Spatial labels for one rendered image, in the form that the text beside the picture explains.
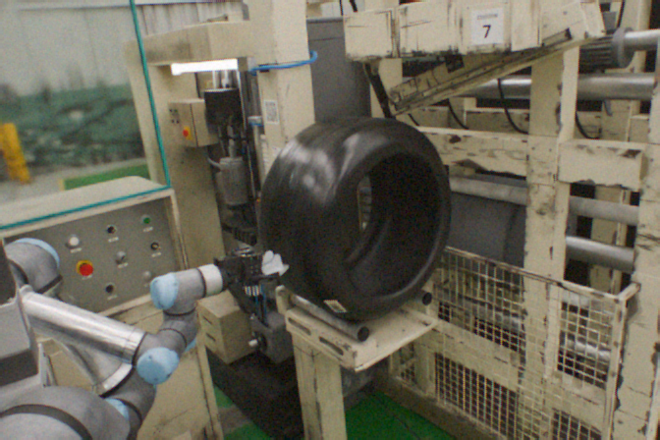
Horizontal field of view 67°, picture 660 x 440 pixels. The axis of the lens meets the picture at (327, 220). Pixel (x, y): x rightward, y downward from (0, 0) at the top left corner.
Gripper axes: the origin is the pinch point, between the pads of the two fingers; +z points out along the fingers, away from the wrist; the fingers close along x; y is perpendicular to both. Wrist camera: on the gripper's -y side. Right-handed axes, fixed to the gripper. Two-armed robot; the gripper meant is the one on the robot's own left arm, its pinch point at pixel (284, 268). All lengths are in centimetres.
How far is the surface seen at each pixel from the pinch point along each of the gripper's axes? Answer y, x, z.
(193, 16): 185, 857, 379
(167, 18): 178, 867, 329
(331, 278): -0.6, -12.3, 6.5
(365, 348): -25.7, -11.8, 19.9
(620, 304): -7, -61, 64
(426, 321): -27, -10, 50
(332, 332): -25.0, 0.8, 17.7
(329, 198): 20.5, -11.8, 6.2
